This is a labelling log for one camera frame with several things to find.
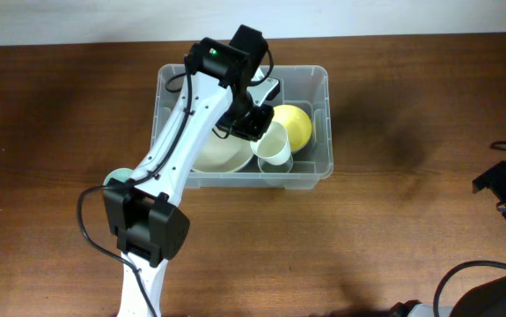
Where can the cream white cup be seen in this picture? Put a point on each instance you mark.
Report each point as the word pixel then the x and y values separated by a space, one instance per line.
pixel 274 146

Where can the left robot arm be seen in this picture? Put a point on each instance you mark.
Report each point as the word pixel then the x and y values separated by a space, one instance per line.
pixel 143 208

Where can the mint green cup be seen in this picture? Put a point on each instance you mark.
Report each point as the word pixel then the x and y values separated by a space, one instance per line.
pixel 119 174

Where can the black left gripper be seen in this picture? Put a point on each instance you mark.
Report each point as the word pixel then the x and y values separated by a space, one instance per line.
pixel 258 126

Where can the grey cup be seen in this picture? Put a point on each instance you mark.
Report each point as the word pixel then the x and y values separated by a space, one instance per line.
pixel 272 174

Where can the beige plate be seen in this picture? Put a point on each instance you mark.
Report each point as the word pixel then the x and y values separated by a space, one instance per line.
pixel 223 155

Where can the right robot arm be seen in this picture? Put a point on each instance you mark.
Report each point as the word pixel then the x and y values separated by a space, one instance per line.
pixel 488 299

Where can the yellow bowl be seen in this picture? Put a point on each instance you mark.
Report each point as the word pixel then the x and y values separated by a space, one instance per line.
pixel 297 123

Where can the clear plastic storage bin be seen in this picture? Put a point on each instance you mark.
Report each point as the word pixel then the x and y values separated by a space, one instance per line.
pixel 304 86

